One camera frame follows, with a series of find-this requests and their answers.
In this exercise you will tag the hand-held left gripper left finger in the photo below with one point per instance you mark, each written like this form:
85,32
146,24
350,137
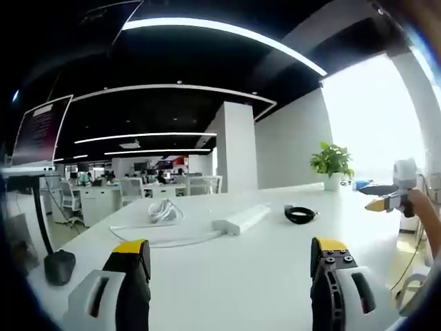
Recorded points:
113,293

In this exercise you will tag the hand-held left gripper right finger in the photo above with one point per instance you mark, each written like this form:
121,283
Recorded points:
339,293

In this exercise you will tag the white desk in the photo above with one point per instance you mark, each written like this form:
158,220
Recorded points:
220,262

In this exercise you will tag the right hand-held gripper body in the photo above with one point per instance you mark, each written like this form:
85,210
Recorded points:
406,186

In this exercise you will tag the black laptop stand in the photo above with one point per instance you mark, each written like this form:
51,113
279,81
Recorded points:
48,234

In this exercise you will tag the white power strip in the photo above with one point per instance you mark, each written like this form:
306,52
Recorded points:
241,216

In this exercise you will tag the blue object on far desk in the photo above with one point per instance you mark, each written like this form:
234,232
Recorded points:
367,184

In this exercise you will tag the row of white office desks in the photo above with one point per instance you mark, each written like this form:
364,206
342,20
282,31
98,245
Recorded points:
144,189

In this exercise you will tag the white office chair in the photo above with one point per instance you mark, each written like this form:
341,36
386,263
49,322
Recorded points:
70,201

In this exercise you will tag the person's right hand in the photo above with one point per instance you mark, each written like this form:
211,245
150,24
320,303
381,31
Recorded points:
418,200

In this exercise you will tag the potted green plant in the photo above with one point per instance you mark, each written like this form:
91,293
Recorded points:
332,165

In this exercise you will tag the laptop on stand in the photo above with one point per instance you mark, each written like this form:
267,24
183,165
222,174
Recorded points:
38,134

